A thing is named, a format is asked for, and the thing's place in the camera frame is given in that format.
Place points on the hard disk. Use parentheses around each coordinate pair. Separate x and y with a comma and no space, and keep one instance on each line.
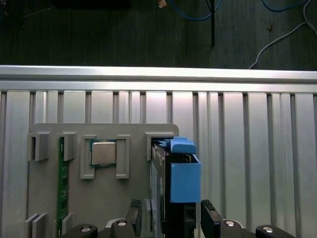
(184,181)

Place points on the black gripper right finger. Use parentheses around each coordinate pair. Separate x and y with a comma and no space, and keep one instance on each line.
(210,225)

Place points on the silver CPU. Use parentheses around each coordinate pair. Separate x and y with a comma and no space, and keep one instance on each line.
(104,153)

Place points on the grey parts rack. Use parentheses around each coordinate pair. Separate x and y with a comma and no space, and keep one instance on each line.
(104,198)

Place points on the thin black rod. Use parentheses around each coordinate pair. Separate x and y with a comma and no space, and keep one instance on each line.
(212,24)

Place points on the green RAM stick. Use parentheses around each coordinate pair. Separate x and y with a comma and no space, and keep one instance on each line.
(63,186)

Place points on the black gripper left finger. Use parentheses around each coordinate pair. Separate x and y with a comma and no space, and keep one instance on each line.
(135,223)

